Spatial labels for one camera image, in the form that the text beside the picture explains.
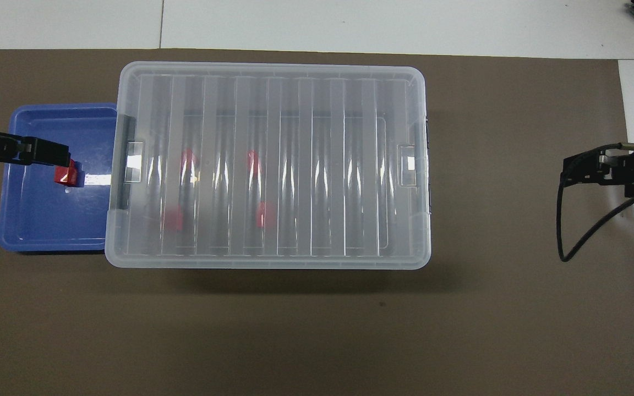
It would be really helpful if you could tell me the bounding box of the blue plastic tray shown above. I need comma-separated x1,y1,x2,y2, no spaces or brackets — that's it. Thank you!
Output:
0,103,120,254

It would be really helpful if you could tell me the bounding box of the clear ribbed box lid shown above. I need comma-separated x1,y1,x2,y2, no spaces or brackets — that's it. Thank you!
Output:
104,60,434,271

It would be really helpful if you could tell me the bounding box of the brown table mat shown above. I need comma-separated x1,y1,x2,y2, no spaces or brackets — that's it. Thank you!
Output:
0,48,634,396

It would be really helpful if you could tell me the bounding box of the clear plastic storage box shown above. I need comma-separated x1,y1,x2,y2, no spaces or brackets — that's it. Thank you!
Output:
107,63,432,269

